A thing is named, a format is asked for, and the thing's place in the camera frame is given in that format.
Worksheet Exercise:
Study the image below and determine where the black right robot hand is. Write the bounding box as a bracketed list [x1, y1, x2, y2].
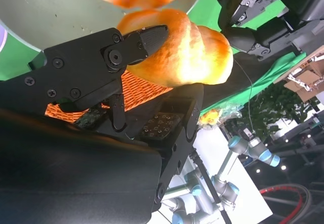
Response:
[0, 25, 205, 224]

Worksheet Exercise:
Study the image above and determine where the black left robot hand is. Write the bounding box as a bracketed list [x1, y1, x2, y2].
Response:
[206, 0, 324, 62]

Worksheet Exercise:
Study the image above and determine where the plain orange bread ring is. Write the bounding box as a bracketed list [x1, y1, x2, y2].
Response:
[116, 9, 233, 88]

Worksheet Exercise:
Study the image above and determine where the grey round bowl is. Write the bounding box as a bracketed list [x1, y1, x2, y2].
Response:
[0, 0, 211, 53]

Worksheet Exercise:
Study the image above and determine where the bagged bread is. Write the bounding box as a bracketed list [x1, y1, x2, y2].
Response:
[198, 104, 241, 131]

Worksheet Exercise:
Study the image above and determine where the orange wicker basket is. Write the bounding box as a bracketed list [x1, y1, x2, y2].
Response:
[44, 70, 175, 126]

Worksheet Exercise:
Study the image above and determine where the white round plate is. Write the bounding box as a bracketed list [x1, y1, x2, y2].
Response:
[0, 23, 8, 52]

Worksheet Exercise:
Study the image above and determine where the brown cardboard box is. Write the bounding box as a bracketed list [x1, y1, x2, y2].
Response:
[283, 53, 324, 103]

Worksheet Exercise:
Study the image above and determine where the black backdrop curtain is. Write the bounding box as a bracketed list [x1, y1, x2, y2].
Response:
[174, 51, 281, 123]

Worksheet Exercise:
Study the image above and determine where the green artificial plant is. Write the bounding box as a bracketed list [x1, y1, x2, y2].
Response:
[237, 83, 318, 143]

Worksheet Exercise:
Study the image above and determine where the green tablecloth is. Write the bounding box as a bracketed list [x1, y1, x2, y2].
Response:
[0, 0, 304, 82]

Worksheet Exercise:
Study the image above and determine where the black metal pole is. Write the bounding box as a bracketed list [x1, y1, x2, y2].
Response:
[192, 153, 232, 224]

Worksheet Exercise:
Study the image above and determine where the red black hoop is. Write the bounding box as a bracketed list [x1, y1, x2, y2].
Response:
[258, 182, 314, 224]

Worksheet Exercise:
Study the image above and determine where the thin grey wire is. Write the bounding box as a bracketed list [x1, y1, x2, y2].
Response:
[234, 58, 255, 135]

